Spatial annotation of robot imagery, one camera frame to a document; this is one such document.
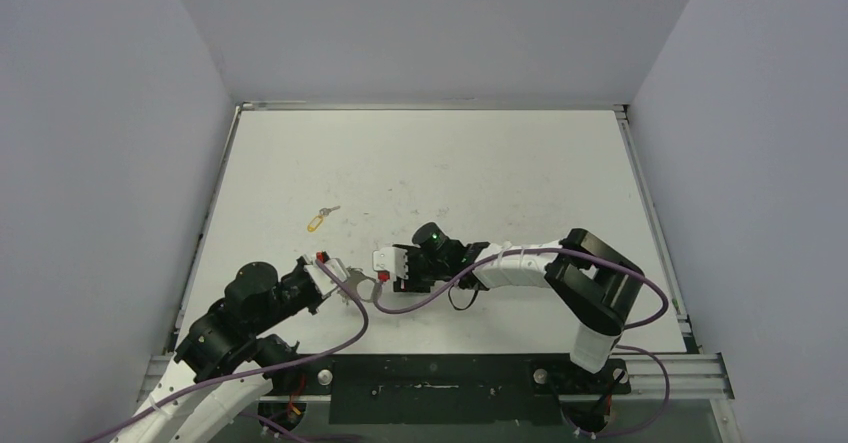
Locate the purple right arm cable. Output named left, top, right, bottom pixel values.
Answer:
left=370, top=246, right=672, bottom=441

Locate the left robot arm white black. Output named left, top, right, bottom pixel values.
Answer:
left=113, top=257, right=337, bottom=442

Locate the aluminium front rail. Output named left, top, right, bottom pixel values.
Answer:
left=136, top=352, right=735, bottom=404

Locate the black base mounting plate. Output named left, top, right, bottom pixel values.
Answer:
left=258, top=353, right=631, bottom=430

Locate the silver carabiner keyring with rings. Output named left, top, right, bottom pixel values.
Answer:
left=339, top=267, right=382, bottom=304

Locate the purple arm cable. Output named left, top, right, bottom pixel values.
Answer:
left=79, top=258, right=370, bottom=443
left=370, top=246, right=672, bottom=441

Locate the silver key with ring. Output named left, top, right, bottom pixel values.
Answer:
left=318, top=206, right=340, bottom=218

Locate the yellow key tag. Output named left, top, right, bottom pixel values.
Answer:
left=307, top=214, right=325, bottom=233

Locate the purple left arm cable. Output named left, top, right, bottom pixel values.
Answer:
left=79, top=258, right=370, bottom=443

